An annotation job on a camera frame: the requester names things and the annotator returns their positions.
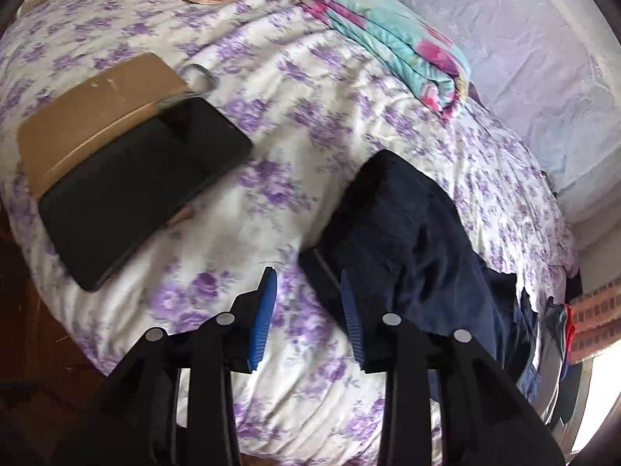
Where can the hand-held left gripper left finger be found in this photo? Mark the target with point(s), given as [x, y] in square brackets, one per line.
[262, 320]

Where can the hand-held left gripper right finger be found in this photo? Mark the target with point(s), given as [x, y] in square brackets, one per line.
[351, 320]

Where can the navy blue pants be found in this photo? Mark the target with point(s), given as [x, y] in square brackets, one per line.
[412, 233]

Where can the green garment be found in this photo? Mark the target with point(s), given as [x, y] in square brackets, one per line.
[558, 320]

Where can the grey pants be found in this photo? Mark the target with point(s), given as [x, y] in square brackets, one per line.
[548, 388]

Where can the black tablet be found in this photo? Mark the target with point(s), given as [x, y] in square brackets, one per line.
[140, 189]

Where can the purple floral bed sheet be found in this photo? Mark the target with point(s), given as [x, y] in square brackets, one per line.
[291, 107]

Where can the orange checked curtain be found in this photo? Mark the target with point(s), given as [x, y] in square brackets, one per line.
[596, 320]

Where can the brown cardboard sheet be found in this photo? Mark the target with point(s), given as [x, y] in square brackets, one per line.
[87, 111]

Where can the folded floral quilt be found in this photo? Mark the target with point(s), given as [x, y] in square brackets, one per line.
[398, 43]

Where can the white lace cover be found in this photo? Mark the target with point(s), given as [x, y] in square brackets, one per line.
[533, 82]

